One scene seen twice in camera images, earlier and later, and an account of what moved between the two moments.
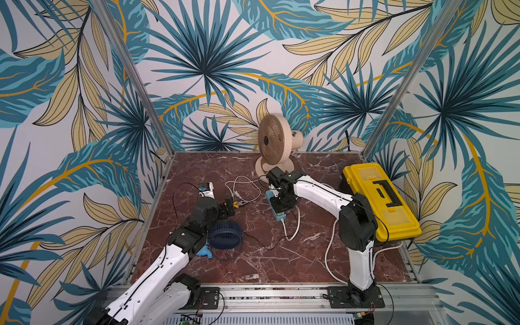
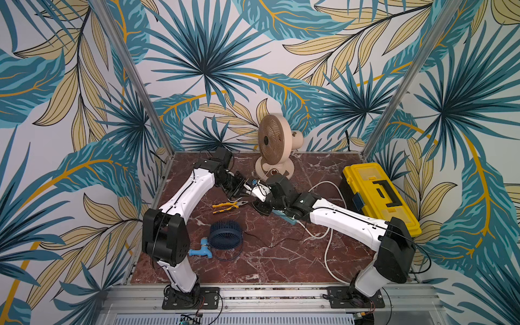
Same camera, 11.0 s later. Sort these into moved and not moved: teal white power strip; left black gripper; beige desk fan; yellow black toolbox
Moved: left black gripper; teal white power strip
Not moved: yellow black toolbox; beige desk fan
